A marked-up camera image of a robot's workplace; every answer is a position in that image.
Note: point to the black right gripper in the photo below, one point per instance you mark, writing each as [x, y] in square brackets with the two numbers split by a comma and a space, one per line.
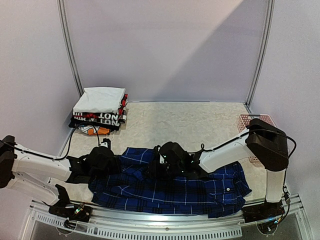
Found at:
[155, 169]

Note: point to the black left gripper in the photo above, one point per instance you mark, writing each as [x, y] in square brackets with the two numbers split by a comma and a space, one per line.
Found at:
[116, 162]

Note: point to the blue plaid flannel shirt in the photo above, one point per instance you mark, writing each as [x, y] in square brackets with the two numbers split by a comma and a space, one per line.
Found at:
[222, 193]

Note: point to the pink plastic laundry basket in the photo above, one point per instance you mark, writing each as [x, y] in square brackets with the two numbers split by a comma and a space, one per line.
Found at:
[254, 121]

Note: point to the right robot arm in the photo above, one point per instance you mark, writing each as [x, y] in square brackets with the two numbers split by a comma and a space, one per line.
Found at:
[260, 139]

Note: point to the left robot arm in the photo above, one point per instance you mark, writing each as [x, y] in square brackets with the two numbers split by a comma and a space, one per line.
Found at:
[18, 164]

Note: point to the orange white printed shirt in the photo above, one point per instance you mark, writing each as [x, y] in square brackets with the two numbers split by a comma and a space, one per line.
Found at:
[96, 130]

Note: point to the black shirt with white letters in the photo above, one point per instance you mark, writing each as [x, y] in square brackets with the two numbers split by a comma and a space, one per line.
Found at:
[109, 121]

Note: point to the red black plaid shirt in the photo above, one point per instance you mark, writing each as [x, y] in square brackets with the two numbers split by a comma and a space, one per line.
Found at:
[122, 109]

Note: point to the white folded t-shirt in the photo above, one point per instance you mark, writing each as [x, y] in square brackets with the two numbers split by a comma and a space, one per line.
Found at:
[100, 100]

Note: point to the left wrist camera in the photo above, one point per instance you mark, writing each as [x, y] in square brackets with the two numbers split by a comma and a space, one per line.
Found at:
[106, 143]

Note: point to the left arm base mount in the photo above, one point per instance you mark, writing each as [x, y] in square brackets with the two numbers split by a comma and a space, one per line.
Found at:
[70, 211]

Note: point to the aluminium front rail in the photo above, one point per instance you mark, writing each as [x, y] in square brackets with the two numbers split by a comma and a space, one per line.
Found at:
[109, 224]

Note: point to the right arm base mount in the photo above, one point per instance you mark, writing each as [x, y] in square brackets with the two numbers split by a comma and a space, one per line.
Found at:
[267, 215]

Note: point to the left aluminium frame post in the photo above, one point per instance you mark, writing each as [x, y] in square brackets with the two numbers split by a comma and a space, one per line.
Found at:
[61, 5]

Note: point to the aluminium frame post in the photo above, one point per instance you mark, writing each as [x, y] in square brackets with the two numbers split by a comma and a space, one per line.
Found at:
[262, 52]
[61, 5]

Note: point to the right aluminium frame post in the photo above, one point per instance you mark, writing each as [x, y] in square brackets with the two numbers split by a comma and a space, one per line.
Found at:
[262, 52]

